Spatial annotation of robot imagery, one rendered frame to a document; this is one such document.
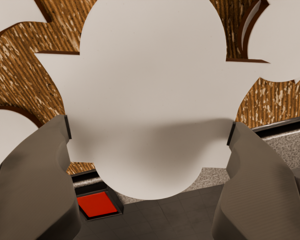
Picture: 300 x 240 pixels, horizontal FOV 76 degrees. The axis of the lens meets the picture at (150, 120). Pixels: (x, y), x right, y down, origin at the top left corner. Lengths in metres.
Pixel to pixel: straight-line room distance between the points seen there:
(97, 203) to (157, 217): 1.79
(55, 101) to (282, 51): 0.24
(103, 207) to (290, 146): 0.33
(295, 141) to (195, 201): 1.67
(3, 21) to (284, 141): 0.38
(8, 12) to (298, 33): 0.26
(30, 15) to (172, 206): 1.91
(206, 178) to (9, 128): 0.30
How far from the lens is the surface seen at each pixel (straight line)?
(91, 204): 0.39
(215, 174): 0.36
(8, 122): 0.29
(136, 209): 2.04
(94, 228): 2.38
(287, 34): 0.21
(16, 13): 0.23
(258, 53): 0.21
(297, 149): 0.38
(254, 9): 0.22
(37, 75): 0.26
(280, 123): 0.33
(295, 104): 0.30
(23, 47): 0.25
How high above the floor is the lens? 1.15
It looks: 59 degrees down
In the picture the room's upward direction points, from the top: 180 degrees clockwise
